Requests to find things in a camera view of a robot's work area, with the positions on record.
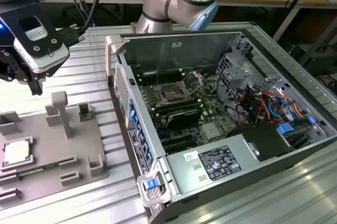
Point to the small blue drive clip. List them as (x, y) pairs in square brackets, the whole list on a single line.
[(312, 119)]

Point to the silver perforated drive cage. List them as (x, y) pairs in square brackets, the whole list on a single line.
[(237, 74)]

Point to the silver square heat sink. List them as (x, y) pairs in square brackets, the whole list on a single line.
[(211, 132)]

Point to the black air duct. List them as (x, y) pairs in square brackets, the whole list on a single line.
[(263, 140)]

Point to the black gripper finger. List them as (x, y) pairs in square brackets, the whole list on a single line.
[(34, 87)]

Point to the green RAM stick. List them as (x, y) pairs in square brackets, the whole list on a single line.
[(39, 169)]

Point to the large blue drive clip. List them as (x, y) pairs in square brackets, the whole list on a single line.
[(285, 128)]

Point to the green motherboard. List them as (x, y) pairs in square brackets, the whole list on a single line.
[(210, 111)]

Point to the grey plastic parts rack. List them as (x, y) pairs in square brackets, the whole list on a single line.
[(52, 140)]

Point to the silver power supply with label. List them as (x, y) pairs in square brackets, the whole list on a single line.
[(189, 171)]

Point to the blue case latch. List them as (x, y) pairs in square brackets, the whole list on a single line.
[(149, 184)]

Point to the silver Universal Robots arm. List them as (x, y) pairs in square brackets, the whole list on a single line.
[(158, 3)]

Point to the CPU socket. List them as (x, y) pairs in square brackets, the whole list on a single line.
[(172, 93)]

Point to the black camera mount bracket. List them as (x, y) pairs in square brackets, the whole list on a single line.
[(42, 46)]

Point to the black expansion slots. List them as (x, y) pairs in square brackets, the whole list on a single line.
[(179, 142)]

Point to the silver square CPU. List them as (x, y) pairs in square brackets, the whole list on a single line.
[(17, 153)]

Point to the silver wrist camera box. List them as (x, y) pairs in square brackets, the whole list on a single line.
[(52, 55)]

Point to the open PC case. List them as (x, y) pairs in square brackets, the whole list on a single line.
[(147, 50)]

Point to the black RAM slots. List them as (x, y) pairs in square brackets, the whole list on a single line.
[(179, 105), (158, 75)]

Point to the black equipment case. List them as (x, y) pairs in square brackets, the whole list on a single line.
[(318, 59)]

